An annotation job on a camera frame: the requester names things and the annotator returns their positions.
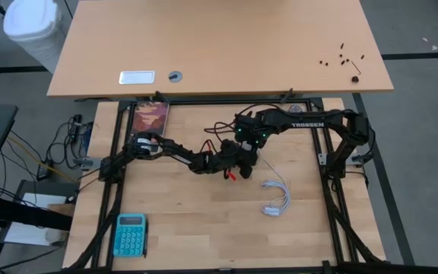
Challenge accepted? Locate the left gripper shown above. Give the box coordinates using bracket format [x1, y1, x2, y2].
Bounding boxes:
[218, 139, 261, 180]

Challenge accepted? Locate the white lamp power cable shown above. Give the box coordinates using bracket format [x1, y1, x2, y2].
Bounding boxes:
[259, 156, 292, 217]

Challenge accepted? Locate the book with landscape cover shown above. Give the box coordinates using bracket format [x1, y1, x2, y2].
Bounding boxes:
[130, 100, 170, 137]

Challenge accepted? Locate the tan wooden desk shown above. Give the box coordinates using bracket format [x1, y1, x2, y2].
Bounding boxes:
[46, 0, 395, 99]

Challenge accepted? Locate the silver rectangular desk plate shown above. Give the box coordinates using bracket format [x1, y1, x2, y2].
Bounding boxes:
[119, 70, 156, 85]

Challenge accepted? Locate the teal calculator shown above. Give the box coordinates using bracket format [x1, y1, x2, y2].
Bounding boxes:
[112, 213, 148, 259]

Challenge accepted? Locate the black power adapter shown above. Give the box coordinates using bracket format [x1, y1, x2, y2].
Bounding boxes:
[68, 113, 84, 140]

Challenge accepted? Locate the white cardboard box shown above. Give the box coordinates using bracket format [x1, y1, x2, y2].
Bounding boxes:
[4, 192, 70, 247]

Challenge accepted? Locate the white trash bin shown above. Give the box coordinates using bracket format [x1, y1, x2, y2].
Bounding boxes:
[2, 0, 66, 73]

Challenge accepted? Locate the black aluminium table frame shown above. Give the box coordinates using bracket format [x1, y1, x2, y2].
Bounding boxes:
[65, 97, 389, 274]

